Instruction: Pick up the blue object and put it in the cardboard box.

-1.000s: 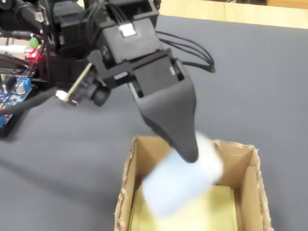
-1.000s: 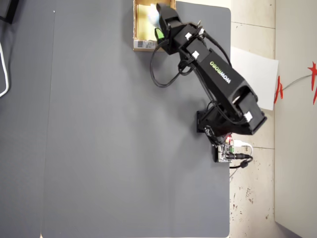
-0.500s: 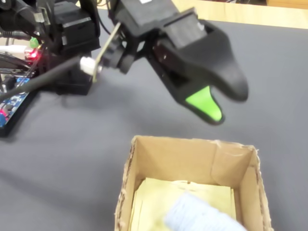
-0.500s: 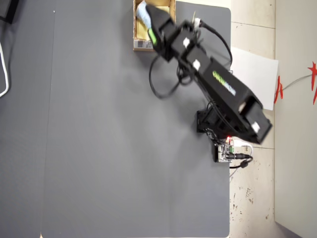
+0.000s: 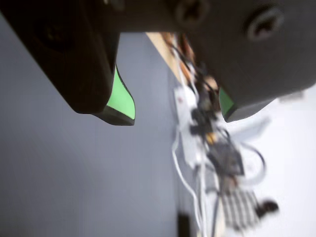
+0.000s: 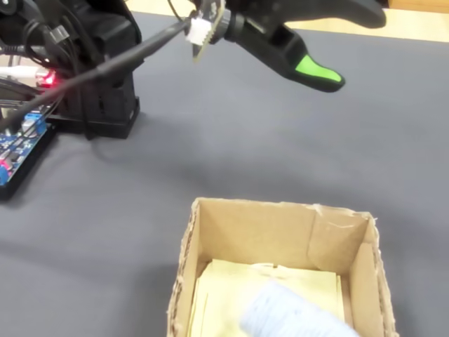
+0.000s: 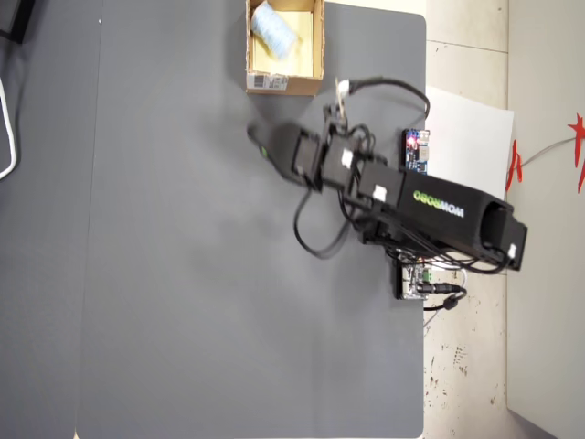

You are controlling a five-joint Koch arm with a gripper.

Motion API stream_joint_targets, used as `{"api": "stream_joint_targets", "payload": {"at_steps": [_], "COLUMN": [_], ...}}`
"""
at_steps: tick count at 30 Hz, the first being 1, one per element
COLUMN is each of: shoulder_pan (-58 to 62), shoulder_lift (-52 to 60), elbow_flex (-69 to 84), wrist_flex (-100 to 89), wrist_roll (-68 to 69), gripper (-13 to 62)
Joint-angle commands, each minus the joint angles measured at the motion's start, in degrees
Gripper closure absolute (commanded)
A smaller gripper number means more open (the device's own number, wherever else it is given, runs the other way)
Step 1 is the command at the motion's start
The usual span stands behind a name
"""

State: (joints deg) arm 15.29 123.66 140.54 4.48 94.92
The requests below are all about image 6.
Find blue controller circuit board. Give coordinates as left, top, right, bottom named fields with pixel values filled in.
left=0, top=111, right=49, bottom=187

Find light blue soft block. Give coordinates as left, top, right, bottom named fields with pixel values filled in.
left=238, top=279, right=363, bottom=337

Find dark grey table mat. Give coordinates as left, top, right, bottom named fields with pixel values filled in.
left=0, top=10, right=449, bottom=337

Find black controller board tray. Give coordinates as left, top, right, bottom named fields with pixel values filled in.
left=0, top=119, right=58, bottom=201

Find pale yellow paper sheets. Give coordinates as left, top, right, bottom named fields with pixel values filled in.
left=187, top=258, right=348, bottom=337

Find black power plug cable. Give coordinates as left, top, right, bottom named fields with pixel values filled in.
left=0, top=44, right=32, bottom=57

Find thick black camera cable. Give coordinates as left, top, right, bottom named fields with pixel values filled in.
left=0, top=20, right=192, bottom=133

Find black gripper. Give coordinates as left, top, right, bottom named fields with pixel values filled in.
left=224, top=0, right=387, bottom=94

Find clear plastic cable plug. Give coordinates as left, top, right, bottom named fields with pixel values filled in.
left=48, top=27, right=70, bottom=42

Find small camera circuit board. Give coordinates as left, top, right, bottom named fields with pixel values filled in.
left=185, top=0, right=247, bottom=65

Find open cardboard box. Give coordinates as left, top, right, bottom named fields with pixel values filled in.
left=164, top=197, right=399, bottom=337

